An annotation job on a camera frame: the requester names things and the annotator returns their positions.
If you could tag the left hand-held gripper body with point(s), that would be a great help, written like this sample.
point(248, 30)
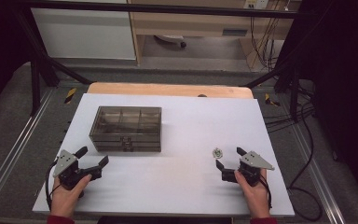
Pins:
point(68, 171)

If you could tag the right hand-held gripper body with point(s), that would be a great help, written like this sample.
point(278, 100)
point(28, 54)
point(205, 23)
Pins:
point(253, 163)

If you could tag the small silver green ornament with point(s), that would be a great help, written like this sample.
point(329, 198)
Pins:
point(217, 152)

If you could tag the smoky clear divided drawer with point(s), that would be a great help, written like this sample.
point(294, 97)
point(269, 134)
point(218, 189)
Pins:
point(146, 148)

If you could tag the smoky clear drawer box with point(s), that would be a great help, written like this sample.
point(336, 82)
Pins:
point(127, 123)

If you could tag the person's left hand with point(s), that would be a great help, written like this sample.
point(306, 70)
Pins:
point(63, 202)

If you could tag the person's right hand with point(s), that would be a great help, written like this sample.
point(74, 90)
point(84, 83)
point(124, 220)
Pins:
point(258, 200)

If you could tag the yellow black striped tape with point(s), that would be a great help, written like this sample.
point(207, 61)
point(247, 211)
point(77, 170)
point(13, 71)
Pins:
point(70, 95)
point(271, 100)

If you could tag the light wooden table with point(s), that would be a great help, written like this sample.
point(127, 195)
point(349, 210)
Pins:
point(155, 89)

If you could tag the dark curtain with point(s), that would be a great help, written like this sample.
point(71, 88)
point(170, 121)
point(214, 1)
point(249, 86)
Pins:
point(345, 93)
point(0, 46)

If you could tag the white cabinet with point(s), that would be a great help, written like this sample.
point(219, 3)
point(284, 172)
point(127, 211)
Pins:
point(84, 34)

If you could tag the office chair base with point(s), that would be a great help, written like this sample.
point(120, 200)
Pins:
point(171, 39)

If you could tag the light wooden desk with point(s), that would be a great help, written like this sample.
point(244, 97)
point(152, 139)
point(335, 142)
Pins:
point(192, 26)

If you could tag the white power strip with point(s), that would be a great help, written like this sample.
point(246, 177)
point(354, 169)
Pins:
point(256, 3)

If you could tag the aluminium floor rail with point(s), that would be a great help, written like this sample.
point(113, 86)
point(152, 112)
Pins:
point(15, 146)
point(320, 177)

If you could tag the black metal frame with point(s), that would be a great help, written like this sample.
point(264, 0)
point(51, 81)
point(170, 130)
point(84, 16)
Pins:
point(167, 8)

